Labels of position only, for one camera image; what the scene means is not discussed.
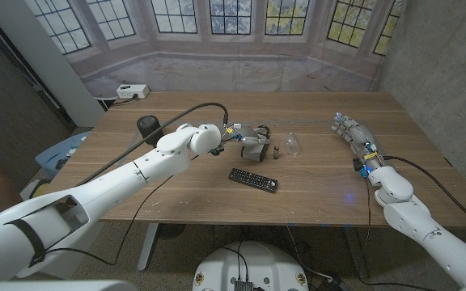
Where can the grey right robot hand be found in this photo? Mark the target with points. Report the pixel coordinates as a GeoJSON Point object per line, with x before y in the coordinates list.
{"type": "Point", "coordinates": [356, 133]}

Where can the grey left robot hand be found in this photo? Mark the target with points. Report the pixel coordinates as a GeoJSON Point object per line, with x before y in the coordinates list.
{"type": "Point", "coordinates": [247, 135]}

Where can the grey black combination lock box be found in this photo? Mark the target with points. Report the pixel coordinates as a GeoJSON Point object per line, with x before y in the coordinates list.
{"type": "Point", "coordinates": [255, 153]}

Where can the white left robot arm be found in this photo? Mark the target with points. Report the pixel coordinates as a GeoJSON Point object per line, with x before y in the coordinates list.
{"type": "Point", "coordinates": [103, 190]}

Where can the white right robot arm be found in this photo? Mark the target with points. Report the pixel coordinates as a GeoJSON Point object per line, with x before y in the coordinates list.
{"type": "Point", "coordinates": [427, 226]}

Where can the black TV remote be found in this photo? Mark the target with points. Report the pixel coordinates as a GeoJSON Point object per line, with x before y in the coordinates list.
{"type": "Point", "coordinates": [253, 180]}

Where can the clear glass cup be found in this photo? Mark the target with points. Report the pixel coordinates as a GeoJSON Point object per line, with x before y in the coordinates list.
{"type": "Point", "coordinates": [291, 144]}

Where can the small dark lipstick tube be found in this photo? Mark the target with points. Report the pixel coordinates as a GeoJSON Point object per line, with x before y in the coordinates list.
{"type": "Point", "coordinates": [276, 153]}

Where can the printed window backdrop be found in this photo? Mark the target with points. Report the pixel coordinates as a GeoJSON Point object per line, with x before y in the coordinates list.
{"type": "Point", "coordinates": [233, 68]}

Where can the black cylinder speaker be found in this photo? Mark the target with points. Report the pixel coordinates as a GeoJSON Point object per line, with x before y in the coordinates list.
{"type": "Point", "coordinates": [149, 125]}

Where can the white table leg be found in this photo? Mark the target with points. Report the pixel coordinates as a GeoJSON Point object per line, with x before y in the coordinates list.
{"type": "Point", "coordinates": [147, 246]}
{"type": "Point", "coordinates": [356, 252]}

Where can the black round floor fan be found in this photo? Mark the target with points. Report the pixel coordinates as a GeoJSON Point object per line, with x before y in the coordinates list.
{"type": "Point", "coordinates": [172, 230]}

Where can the white power strip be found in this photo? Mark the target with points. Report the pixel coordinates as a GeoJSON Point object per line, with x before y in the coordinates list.
{"type": "Point", "coordinates": [132, 91]}

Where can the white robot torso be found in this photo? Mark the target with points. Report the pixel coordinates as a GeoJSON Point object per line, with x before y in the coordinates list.
{"type": "Point", "coordinates": [251, 262]}

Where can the blue plastic bin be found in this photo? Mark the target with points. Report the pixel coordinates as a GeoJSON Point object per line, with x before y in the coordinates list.
{"type": "Point", "coordinates": [61, 151]}

